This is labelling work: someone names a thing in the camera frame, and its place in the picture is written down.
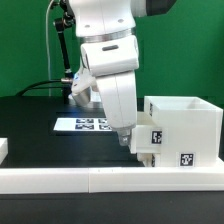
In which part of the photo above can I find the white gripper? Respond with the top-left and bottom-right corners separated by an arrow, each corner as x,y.
72,35 -> 139,146

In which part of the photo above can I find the white drawer back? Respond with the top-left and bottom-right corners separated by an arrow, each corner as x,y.
129,112 -> 162,154

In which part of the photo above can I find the white drawer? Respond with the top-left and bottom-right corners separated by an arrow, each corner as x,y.
129,112 -> 162,154
137,153 -> 155,167

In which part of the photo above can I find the white drawer cabinet box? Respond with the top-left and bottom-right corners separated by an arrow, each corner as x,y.
144,96 -> 223,167

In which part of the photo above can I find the white tag sheet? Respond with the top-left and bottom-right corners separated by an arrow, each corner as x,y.
53,118 -> 111,132

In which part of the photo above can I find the white L-shaped fence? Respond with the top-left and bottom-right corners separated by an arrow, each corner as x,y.
0,138 -> 224,194

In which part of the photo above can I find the black cable bundle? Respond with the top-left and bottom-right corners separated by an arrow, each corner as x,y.
15,77 -> 75,98

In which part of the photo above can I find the white cable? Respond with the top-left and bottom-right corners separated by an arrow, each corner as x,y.
45,0 -> 55,98

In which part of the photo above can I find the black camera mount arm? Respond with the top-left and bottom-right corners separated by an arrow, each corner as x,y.
54,0 -> 74,78

